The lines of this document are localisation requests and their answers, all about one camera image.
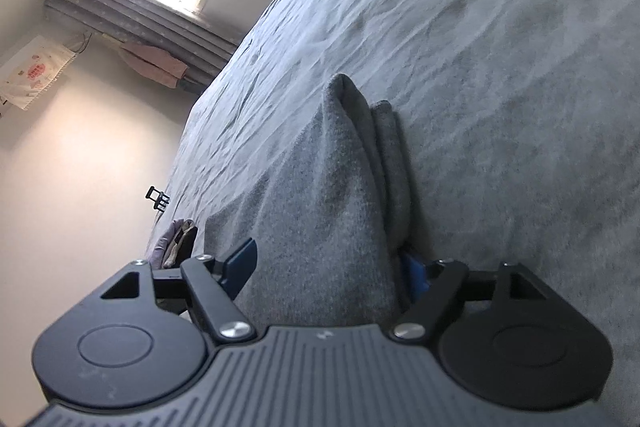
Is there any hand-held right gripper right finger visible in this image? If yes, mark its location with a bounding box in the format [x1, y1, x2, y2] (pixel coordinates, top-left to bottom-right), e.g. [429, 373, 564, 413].
[389, 253, 548, 350]

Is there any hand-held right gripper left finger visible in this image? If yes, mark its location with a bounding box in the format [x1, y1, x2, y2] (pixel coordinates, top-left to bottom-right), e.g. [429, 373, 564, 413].
[99, 238, 258, 343]

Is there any grey knit sweater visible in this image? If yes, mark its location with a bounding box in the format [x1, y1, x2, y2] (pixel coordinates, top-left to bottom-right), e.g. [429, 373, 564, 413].
[202, 73, 441, 333]

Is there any purple folded garment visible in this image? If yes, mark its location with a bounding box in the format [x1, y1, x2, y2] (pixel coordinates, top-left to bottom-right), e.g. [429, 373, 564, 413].
[145, 218, 188, 270]

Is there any small black stand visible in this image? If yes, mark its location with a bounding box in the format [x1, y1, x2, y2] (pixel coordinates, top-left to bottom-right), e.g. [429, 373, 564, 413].
[145, 186, 171, 212]

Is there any bed with grey sheet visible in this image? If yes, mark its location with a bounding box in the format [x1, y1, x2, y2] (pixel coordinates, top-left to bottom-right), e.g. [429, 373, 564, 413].
[145, 0, 640, 358]

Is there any pink hanging jacket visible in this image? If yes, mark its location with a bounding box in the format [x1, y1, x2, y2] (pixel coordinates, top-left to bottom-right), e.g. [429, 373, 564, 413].
[119, 44, 188, 88]

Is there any grey star-print curtain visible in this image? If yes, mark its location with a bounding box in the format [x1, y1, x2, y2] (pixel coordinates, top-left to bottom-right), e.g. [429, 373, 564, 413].
[44, 0, 238, 88]

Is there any white printed bag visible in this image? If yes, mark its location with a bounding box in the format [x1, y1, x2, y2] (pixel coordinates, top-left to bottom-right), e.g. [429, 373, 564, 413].
[0, 34, 78, 110]

